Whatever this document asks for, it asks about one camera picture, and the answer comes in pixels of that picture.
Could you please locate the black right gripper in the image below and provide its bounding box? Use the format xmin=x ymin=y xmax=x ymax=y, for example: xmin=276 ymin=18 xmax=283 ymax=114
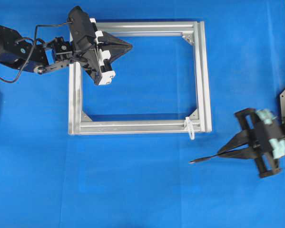
xmin=217 ymin=108 xmax=285 ymax=178

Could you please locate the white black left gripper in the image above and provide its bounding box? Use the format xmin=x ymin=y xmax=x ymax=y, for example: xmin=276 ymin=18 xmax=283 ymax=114
xmin=83 ymin=20 xmax=133 ymax=86

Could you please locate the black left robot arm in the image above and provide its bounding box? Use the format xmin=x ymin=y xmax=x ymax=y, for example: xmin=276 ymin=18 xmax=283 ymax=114
xmin=0 ymin=22 xmax=132 ymax=85

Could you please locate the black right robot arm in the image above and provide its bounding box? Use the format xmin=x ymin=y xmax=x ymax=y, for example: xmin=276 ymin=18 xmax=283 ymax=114
xmin=217 ymin=90 xmax=285 ymax=178

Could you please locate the white zip tie loop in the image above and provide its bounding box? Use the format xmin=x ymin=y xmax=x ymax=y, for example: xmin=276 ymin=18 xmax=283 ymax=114
xmin=184 ymin=116 xmax=195 ymax=140

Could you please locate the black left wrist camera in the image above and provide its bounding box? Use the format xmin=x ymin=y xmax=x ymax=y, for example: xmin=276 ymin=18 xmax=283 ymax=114
xmin=68 ymin=6 xmax=97 ymax=52

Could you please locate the aluminium extrusion frame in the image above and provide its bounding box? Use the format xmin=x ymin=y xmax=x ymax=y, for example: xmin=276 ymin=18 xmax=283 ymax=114
xmin=68 ymin=21 xmax=213 ymax=136

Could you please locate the black camera cable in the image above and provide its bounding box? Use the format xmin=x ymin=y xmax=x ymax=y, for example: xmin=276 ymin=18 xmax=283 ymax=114
xmin=0 ymin=21 xmax=74 ymax=84

